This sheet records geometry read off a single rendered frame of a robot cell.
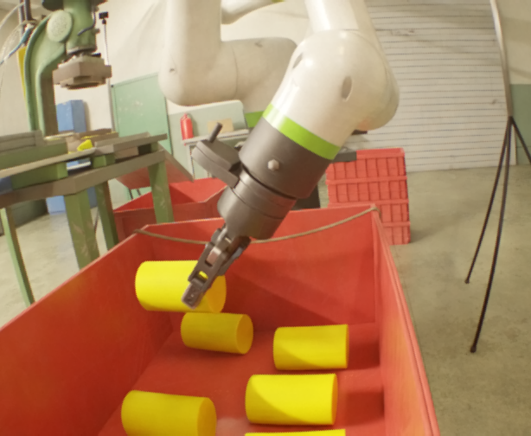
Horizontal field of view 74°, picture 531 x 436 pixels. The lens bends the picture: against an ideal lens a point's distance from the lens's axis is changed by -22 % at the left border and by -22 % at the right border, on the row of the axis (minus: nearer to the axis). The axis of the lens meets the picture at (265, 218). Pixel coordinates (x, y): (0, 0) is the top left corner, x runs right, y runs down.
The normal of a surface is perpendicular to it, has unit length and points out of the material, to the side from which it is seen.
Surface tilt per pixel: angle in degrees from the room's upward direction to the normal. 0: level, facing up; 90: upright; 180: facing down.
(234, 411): 0
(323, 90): 100
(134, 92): 90
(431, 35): 90
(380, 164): 90
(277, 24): 90
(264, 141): 74
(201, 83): 112
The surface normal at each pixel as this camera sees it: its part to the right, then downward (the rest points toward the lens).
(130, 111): -0.18, 0.25
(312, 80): -0.56, 0.29
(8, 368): 0.98, -0.09
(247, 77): 0.38, 0.52
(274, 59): 0.36, 0.15
